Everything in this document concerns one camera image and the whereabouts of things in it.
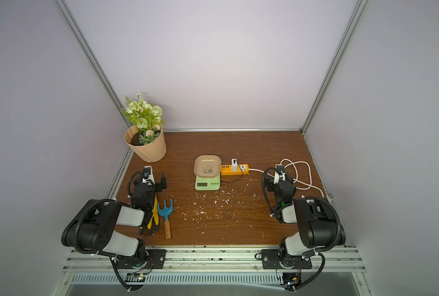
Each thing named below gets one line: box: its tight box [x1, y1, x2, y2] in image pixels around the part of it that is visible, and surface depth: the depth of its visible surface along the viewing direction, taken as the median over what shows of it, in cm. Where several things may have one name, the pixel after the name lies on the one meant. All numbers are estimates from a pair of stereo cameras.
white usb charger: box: [231, 157, 238, 173], surface depth 97 cm
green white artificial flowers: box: [121, 92, 166, 145], surface depth 92 cm
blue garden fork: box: [157, 197, 174, 240], surface depth 86 cm
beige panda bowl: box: [193, 154, 222, 179], surface depth 100 cm
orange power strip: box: [220, 164, 250, 176], surface depth 100 cm
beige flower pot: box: [124, 125, 168, 163], surface depth 97 cm
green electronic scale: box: [194, 174, 221, 191], surface depth 96 cm
